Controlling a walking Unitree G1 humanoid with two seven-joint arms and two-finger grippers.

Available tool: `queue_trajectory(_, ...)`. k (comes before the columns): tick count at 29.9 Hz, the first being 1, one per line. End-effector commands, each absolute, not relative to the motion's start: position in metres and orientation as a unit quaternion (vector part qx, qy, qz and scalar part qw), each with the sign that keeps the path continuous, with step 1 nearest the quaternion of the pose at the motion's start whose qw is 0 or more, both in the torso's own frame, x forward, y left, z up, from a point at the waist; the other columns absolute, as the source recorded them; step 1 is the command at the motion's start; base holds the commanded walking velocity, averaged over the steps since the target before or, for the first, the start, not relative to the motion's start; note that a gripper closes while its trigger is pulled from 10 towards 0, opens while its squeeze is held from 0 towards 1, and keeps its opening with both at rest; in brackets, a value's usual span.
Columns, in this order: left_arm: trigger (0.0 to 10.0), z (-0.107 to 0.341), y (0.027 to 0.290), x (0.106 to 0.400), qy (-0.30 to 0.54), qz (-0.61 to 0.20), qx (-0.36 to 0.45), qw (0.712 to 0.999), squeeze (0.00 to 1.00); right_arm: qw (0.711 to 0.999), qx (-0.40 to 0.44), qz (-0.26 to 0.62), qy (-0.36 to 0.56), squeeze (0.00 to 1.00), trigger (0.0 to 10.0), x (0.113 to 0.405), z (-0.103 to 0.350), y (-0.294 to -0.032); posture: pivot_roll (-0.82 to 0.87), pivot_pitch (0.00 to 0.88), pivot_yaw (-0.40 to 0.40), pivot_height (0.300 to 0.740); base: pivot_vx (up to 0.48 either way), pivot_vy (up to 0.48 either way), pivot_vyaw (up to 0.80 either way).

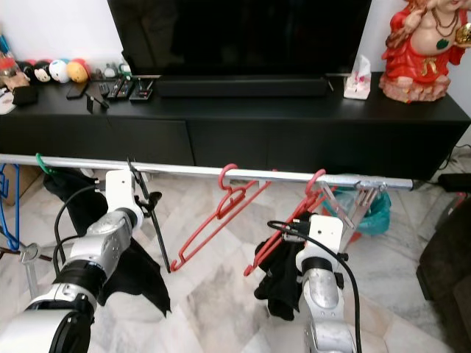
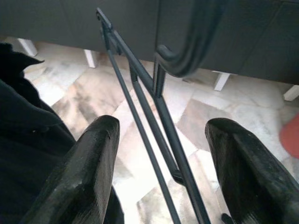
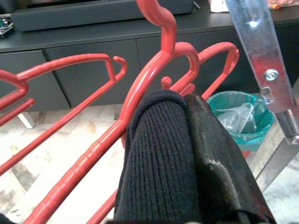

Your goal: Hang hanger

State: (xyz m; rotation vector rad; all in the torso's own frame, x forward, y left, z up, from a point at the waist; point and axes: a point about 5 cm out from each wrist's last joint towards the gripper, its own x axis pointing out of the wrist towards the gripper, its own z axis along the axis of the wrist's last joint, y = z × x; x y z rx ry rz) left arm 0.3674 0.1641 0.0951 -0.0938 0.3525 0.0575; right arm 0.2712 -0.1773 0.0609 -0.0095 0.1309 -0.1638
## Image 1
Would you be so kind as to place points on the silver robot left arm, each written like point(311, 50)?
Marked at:
point(96, 254)

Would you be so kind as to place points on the green hanger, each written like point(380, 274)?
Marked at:
point(43, 164)

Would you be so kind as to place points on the steel clothes rack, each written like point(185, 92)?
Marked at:
point(287, 175)

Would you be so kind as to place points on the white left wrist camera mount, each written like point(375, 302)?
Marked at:
point(121, 190)

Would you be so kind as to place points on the red laughing Buddha statue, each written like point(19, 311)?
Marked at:
point(419, 62)

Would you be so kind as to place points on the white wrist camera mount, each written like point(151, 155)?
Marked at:
point(324, 235)
point(121, 190)

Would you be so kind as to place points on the clear jar red lid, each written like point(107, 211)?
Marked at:
point(10, 73)

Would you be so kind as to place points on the black printed T-shirt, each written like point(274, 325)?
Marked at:
point(140, 279)

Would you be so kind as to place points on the yellow round plush toy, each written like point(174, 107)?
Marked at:
point(77, 71)

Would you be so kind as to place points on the red plastic bin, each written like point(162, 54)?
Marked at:
point(353, 236)

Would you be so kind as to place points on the dark brown sofa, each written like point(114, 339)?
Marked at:
point(449, 272)

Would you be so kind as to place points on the black soundbar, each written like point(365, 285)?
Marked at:
point(239, 87)

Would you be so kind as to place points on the black plastic hanger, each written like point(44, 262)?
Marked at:
point(158, 228)

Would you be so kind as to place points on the white tissue pack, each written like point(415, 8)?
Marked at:
point(357, 82)

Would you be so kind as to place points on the black wallet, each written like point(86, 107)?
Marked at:
point(26, 95)

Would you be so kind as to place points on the plain black garment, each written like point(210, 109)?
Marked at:
point(280, 283)

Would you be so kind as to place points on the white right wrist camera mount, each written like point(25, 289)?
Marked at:
point(324, 235)

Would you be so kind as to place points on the black smartphone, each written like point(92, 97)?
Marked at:
point(77, 90)

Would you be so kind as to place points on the white round plush toy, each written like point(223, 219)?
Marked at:
point(59, 70)

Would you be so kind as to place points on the black flat television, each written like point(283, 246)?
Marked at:
point(239, 33)

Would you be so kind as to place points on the red plastic hanger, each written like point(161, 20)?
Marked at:
point(221, 217)
point(313, 193)

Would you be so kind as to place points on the black TV cabinet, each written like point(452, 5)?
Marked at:
point(280, 132)

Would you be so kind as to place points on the black round plush toy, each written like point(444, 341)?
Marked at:
point(42, 71)

